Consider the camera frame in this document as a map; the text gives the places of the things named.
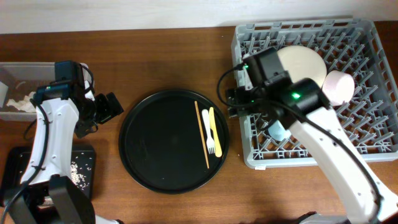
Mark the blue cup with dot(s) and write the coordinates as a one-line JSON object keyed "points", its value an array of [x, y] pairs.
{"points": [[277, 131]]}

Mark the beige plate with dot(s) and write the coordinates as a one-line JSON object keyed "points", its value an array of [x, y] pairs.
{"points": [[302, 62]]}

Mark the round black serving tray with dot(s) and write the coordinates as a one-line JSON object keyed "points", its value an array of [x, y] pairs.
{"points": [[160, 144]]}

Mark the white label on bin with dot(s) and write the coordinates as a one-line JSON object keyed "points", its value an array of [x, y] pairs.
{"points": [[3, 93]]}

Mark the rice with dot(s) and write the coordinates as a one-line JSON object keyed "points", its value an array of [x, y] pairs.
{"points": [[81, 169]]}

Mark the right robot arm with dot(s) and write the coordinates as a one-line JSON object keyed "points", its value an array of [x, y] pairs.
{"points": [[285, 88]]}

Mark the large white tissue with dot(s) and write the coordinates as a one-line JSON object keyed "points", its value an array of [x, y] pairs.
{"points": [[23, 105]]}

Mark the yellow plastic knife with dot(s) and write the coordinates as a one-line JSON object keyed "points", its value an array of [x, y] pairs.
{"points": [[218, 150]]}

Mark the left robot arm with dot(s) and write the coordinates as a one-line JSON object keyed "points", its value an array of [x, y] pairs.
{"points": [[65, 108]]}

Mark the wooden chopstick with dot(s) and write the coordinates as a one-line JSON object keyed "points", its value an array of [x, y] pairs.
{"points": [[201, 134]]}

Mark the clear plastic bin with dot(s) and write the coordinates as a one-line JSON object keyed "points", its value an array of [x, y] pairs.
{"points": [[18, 74]]}

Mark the white plastic fork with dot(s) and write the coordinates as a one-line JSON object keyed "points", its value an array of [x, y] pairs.
{"points": [[210, 143]]}

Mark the grey dishwasher rack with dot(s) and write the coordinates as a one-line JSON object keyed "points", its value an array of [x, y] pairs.
{"points": [[349, 45]]}

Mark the black rectangular tray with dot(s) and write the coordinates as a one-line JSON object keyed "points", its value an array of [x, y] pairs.
{"points": [[17, 162]]}

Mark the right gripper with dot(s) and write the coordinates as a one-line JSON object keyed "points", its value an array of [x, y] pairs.
{"points": [[232, 101]]}

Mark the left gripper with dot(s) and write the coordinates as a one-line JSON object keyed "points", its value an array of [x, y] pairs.
{"points": [[104, 107]]}

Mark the pink bowl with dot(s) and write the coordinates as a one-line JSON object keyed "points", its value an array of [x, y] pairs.
{"points": [[338, 87]]}

